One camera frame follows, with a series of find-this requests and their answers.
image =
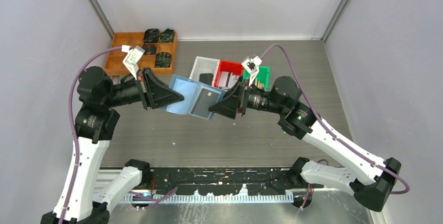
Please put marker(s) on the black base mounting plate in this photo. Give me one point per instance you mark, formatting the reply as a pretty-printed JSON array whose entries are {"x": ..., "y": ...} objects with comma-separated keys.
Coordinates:
[{"x": 220, "y": 181}]

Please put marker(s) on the white cards pile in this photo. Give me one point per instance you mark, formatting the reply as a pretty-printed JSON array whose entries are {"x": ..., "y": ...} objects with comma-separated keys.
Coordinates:
[{"x": 227, "y": 80}]

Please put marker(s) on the gold cards pile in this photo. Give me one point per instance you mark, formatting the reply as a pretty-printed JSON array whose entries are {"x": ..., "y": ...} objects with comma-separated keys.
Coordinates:
[{"x": 259, "y": 85}]

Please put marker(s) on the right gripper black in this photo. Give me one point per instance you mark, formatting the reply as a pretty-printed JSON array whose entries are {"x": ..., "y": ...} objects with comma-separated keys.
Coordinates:
[{"x": 237, "y": 99}]

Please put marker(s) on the dark card in holder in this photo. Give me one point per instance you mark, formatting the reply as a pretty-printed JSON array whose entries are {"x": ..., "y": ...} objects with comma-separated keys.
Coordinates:
[{"x": 206, "y": 98}]

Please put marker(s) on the green plastic bin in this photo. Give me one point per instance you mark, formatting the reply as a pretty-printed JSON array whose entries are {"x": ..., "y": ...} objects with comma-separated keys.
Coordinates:
[{"x": 264, "y": 75}]

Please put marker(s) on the rolled dark tie top-right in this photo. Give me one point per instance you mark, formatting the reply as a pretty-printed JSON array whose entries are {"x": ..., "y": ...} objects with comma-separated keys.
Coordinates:
[{"x": 167, "y": 36}]

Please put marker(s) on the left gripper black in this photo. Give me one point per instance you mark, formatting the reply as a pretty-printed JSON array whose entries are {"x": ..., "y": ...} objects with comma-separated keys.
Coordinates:
[{"x": 154, "y": 92}]

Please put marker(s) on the red plastic bin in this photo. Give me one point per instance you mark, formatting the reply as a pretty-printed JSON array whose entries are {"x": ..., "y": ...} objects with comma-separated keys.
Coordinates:
[{"x": 227, "y": 66}]

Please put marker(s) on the blue leather card holder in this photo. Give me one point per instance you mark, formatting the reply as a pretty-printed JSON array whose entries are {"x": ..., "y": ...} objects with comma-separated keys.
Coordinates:
[{"x": 190, "y": 89}]

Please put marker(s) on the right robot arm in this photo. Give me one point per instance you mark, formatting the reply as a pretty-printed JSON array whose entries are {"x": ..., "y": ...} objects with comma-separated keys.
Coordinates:
[{"x": 368, "y": 178}]

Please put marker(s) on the rolled dark tie middle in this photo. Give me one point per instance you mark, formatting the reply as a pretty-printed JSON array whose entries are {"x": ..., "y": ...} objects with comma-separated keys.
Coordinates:
[{"x": 149, "y": 48}]

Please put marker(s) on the wooden compartment tray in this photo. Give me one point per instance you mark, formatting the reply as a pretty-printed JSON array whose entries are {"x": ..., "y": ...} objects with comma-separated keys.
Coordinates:
[{"x": 120, "y": 63}]

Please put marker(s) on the aluminium frame rail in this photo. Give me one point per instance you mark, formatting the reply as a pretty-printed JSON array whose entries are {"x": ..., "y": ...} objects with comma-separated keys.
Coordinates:
[{"x": 242, "y": 197}]

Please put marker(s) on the rolled dark tie top-left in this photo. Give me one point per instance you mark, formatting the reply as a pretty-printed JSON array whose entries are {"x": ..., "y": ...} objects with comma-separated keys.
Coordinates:
[{"x": 151, "y": 35}]

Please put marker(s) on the rolled dark tie bottom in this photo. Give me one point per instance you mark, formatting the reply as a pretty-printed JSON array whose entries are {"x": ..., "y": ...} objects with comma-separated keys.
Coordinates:
[{"x": 163, "y": 60}]

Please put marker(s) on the black card stack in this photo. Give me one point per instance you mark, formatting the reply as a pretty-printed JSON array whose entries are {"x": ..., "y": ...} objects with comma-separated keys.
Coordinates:
[{"x": 206, "y": 78}]

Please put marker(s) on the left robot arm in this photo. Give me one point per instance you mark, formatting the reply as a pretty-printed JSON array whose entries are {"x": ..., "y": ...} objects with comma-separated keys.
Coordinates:
[{"x": 93, "y": 127}]

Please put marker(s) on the white plastic bin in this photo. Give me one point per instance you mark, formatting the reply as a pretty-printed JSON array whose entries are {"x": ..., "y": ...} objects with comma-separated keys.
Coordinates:
[{"x": 204, "y": 65}]

